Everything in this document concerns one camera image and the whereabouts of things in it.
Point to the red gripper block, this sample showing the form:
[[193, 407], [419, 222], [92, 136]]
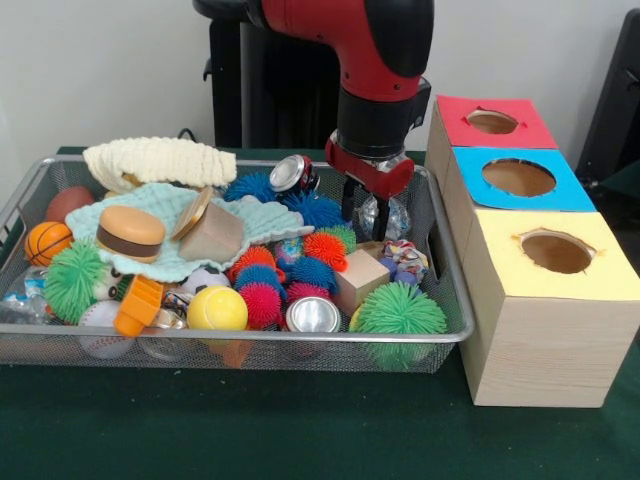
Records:
[[372, 172]]

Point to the clear plastic bottle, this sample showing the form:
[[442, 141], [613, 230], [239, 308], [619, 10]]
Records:
[[400, 217]]

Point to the cream waffle cloth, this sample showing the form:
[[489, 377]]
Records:
[[165, 162]]

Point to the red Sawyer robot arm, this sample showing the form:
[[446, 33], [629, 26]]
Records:
[[380, 60]]

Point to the wooden box with three holes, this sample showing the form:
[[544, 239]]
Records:
[[545, 350]]

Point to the crumpled printed paper ball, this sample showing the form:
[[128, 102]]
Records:
[[407, 257]]

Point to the crushed red soda can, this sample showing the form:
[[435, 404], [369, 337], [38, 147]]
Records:
[[292, 174]]

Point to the large green spiky ball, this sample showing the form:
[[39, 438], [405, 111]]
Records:
[[400, 312]]

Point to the plain wooden block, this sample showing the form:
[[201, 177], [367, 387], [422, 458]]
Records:
[[215, 235]]

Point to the yellow ball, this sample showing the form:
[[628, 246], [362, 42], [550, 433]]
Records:
[[217, 308]]

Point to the light teal waffle cloth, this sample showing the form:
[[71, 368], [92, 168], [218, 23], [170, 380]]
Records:
[[150, 200]]

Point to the dark green tablecloth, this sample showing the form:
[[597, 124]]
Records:
[[300, 425]]

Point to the toy hamburger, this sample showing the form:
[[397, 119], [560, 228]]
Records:
[[131, 234]]

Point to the orange plastic toy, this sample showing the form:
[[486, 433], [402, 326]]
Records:
[[137, 307]]

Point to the black chair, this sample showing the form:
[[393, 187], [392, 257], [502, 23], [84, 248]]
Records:
[[615, 100]]

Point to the small brown football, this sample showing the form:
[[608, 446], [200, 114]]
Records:
[[70, 204]]

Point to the small orange basketball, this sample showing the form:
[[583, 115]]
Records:
[[47, 244]]

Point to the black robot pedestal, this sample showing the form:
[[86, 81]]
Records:
[[280, 100]]

